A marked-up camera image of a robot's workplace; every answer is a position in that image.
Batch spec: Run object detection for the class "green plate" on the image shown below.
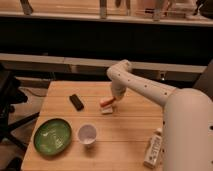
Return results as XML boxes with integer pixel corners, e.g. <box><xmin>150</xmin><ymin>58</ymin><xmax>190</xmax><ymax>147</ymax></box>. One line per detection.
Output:
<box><xmin>33</xmin><ymin>118</ymin><xmax>72</xmax><ymax>156</ymax></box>

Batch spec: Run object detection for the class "black office chair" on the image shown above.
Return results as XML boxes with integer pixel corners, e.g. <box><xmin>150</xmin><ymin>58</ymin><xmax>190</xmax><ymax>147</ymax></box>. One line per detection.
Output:
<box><xmin>0</xmin><ymin>63</ymin><xmax>41</xmax><ymax>171</ymax></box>

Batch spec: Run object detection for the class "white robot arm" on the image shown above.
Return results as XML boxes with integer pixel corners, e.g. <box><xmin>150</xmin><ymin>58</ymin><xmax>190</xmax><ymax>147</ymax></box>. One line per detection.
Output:
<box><xmin>107</xmin><ymin>60</ymin><xmax>213</xmax><ymax>171</ymax></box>

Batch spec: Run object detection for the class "white paper cup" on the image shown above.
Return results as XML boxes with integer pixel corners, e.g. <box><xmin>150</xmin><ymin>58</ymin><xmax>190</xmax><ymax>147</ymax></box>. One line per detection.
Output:
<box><xmin>77</xmin><ymin>124</ymin><xmax>97</xmax><ymax>146</ymax></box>

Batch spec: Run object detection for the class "white plastic bottle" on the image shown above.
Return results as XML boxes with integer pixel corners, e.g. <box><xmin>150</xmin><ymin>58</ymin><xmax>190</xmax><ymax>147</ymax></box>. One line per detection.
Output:
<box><xmin>143</xmin><ymin>128</ymin><xmax>162</xmax><ymax>169</ymax></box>

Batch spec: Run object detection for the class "long workbench shelf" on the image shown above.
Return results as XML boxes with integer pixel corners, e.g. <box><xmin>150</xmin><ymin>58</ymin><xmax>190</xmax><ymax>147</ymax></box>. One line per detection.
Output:
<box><xmin>0</xmin><ymin>53</ymin><xmax>206</xmax><ymax>82</ymax></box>

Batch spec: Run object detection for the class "black rectangular block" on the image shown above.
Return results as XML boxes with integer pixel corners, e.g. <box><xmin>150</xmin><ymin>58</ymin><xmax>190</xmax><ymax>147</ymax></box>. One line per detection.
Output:
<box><xmin>69</xmin><ymin>94</ymin><xmax>84</xmax><ymax>111</ymax></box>

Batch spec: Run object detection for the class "wooden table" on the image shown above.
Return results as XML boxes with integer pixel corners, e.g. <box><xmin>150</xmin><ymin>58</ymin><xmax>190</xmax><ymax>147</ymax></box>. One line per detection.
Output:
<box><xmin>22</xmin><ymin>81</ymin><xmax>162</xmax><ymax>171</ymax></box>

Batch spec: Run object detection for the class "white sponge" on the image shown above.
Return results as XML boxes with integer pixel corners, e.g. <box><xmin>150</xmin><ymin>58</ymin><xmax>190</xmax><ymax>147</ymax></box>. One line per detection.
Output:
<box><xmin>101</xmin><ymin>106</ymin><xmax>113</xmax><ymax>115</ymax></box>

